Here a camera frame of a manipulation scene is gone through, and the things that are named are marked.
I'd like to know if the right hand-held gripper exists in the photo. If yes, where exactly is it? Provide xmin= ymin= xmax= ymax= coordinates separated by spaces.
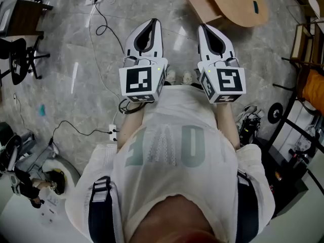
xmin=197 ymin=24 xmax=247 ymax=104

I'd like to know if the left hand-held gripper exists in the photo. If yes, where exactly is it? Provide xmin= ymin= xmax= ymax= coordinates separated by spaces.
xmin=118 ymin=18 xmax=169 ymax=103

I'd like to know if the wooden drawer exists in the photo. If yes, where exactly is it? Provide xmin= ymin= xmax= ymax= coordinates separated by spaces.
xmin=179 ymin=0 xmax=224 ymax=23

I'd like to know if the person's left forearm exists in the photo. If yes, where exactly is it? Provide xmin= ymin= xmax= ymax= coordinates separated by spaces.
xmin=117 ymin=100 xmax=148 ymax=150

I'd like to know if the person's right forearm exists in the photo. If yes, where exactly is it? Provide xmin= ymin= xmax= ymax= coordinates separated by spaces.
xmin=215 ymin=102 xmax=241 ymax=152

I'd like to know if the wooden table top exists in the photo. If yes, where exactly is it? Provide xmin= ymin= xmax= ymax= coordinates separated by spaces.
xmin=202 ymin=0 xmax=269 ymax=28

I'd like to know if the person's left shoe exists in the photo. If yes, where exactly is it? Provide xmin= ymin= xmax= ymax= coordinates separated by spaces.
xmin=165 ymin=69 xmax=177 ymax=85

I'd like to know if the person's shoe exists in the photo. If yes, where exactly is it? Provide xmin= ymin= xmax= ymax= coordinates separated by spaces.
xmin=181 ymin=70 xmax=193 ymax=86
xmin=165 ymin=69 xmax=177 ymax=85

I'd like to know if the person's right shoe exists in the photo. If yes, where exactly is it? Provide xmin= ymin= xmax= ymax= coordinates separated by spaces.
xmin=181 ymin=70 xmax=193 ymax=86

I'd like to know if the white and black device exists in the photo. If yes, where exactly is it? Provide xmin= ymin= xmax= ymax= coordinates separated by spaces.
xmin=235 ymin=104 xmax=265 ymax=146

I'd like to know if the black wheeled stand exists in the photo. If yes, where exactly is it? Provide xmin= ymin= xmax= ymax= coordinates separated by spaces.
xmin=267 ymin=84 xmax=324 ymax=146

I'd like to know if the orange cloth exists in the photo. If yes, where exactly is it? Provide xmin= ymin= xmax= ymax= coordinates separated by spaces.
xmin=302 ymin=69 xmax=324 ymax=109

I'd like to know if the person's white t-shirt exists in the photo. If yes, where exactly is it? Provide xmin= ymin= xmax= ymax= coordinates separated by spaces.
xmin=65 ymin=85 xmax=276 ymax=243

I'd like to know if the dark wooden desk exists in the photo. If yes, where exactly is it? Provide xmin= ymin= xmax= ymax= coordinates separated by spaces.
xmin=0 ymin=0 xmax=54 ymax=38

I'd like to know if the black office chair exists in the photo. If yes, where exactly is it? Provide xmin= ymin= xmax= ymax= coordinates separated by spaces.
xmin=0 ymin=35 xmax=51 ymax=86

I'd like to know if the black box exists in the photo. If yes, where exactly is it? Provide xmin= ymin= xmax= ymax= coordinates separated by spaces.
xmin=253 ymin=138 xmax=310 ymax=218

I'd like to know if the black bag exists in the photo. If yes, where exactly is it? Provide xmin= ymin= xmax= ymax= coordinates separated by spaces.
xmin=45 ymin=170 xmax=67 ymax=196

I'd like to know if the grey machine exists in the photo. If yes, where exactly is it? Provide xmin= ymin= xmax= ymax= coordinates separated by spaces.
xmin=0 ymin=121 xmax=36 ymax=173

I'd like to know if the person's neck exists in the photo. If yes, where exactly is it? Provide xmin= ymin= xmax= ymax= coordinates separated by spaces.
xmin=130 ymin=195 xmax=216 ymax=243

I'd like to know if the black floor cable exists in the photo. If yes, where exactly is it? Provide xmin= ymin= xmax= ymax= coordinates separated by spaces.
xmin=94 ymin=0 xmax=125 ymax=55
xmin=49 ymin=120 xmax=112 ymax=146

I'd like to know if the white floor cable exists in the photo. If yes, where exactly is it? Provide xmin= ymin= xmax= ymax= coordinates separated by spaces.
xmin=88 ymin=4 xmax=120 ymax=126

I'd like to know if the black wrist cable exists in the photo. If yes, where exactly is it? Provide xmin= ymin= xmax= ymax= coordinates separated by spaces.
xmin=118 ymin=98 xmax=148 ymax=115

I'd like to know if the wooden chair frame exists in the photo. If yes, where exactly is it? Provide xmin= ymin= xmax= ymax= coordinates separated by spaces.
xmin=289 ymin=21 xmax=324 ymax=69

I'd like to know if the dark harness strap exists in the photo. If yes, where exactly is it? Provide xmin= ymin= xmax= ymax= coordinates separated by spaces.
xmin=88 ymin=176 xmax=123 ymax=243
xmin=236 ymin=170 xmax=260 ymax=243

